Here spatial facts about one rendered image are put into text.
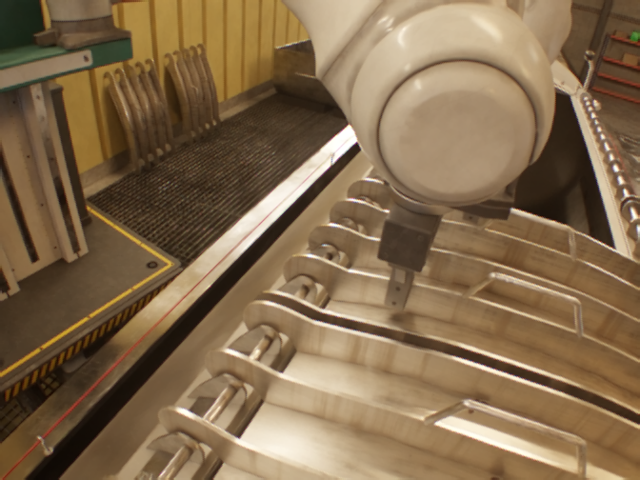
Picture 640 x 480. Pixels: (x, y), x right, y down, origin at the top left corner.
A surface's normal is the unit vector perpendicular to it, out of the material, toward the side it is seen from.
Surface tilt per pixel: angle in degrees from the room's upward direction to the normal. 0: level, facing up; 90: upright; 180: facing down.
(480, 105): 98
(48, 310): 0
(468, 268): 90
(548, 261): 90
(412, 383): 7
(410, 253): 90
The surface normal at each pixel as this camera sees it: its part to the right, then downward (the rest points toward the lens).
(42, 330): 0.08, -0.81
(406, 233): -0.40, 0.51
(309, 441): -0.11, -0.85
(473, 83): -0.09, 0.19
